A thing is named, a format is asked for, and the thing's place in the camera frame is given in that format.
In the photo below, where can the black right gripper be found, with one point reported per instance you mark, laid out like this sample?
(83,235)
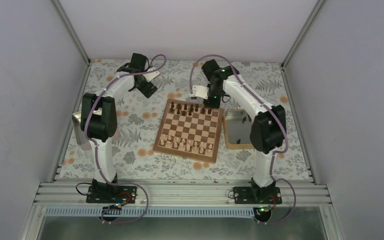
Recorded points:
(215,104)

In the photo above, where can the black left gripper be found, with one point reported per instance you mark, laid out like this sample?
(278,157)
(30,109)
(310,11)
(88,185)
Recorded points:
(144,90)

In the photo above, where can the yellow metal tin box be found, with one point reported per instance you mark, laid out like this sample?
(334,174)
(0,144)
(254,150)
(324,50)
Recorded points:
(237,128)

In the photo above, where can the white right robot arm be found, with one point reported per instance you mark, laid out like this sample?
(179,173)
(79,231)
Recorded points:
(268,121)

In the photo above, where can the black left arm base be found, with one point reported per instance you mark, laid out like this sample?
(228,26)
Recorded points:
(110,194)

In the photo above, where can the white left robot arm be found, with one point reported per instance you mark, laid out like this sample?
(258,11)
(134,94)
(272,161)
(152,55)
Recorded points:
(98,120)

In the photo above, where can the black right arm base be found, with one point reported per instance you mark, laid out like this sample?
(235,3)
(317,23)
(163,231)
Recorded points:
(243,195)

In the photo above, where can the metal tin under left arm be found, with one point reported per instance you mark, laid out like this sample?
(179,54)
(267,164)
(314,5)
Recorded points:
(79,134)

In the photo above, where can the wooden chessboard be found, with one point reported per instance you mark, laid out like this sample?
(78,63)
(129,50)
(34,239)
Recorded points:
(185,130)

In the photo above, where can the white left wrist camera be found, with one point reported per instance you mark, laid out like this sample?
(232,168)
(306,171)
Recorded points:
(151,74)

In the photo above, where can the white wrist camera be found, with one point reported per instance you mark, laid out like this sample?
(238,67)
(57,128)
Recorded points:
(199,91)
(151,74)

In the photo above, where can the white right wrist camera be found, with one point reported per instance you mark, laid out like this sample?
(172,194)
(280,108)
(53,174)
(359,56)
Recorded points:
(199,91)

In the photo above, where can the aluminium rail frame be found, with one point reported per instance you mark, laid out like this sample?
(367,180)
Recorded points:
(205,193)

